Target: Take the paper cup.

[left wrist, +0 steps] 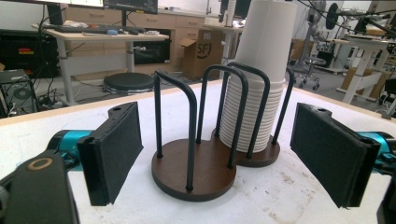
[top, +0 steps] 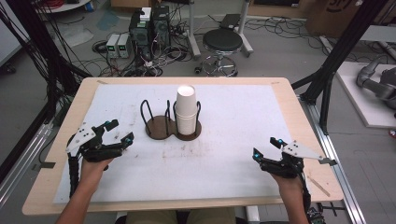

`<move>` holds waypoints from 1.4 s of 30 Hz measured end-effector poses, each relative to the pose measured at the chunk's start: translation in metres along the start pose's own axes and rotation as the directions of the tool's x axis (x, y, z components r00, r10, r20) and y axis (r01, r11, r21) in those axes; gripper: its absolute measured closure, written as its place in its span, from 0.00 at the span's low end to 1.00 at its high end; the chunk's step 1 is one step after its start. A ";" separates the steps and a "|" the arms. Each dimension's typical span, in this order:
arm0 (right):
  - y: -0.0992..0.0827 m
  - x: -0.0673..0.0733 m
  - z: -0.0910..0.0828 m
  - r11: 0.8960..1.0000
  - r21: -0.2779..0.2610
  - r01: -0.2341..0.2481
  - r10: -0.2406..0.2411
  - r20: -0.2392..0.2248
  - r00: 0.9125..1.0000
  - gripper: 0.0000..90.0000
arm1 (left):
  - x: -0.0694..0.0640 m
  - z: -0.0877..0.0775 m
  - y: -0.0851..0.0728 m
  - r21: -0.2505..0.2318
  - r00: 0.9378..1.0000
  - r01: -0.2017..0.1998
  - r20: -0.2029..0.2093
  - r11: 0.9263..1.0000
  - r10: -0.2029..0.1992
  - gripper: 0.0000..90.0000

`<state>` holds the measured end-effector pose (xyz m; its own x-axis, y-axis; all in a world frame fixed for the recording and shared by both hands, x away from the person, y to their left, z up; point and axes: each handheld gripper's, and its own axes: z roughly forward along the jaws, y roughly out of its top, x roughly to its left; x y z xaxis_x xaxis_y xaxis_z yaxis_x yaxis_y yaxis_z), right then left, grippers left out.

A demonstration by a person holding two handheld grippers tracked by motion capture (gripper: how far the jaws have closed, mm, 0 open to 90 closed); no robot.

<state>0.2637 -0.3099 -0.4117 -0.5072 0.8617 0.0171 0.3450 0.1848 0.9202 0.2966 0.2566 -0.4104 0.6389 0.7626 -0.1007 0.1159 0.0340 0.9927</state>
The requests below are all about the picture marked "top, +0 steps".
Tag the black computer tower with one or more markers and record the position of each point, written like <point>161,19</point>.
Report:
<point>161,26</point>
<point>140,37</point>

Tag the stack of white paper cups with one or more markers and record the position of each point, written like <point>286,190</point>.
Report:
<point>186,102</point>

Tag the black round stool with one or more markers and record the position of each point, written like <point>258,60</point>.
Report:
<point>222,40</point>

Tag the white power supply unit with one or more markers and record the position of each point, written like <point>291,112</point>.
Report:
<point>125,46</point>
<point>112,46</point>

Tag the black flat device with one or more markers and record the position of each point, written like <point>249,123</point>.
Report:
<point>230,21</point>

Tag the white table leg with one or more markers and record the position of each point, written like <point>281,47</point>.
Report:
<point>252,214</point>

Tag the white platform board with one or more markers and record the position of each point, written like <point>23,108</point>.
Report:
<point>358,102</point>

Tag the brown cup holder black loops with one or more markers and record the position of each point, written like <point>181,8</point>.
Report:
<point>157,128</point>

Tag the person's legs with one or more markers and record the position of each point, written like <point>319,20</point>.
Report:
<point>180,217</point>

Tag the aluminium rail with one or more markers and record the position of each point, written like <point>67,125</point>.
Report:
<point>336,168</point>
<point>21,161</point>

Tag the person's left hand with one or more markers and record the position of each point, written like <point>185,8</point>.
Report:
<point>93,170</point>

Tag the white table mat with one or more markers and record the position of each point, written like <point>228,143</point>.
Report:
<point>224,161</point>

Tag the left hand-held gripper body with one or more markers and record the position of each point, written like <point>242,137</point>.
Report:
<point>93,149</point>

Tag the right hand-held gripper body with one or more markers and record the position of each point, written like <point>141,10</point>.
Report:
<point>295,157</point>

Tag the printed cardboard box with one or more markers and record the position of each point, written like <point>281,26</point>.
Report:
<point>333,17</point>

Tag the small white box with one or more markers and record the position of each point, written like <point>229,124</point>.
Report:
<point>145,14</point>

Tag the person's right hand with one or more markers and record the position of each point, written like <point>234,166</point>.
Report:
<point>288,184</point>

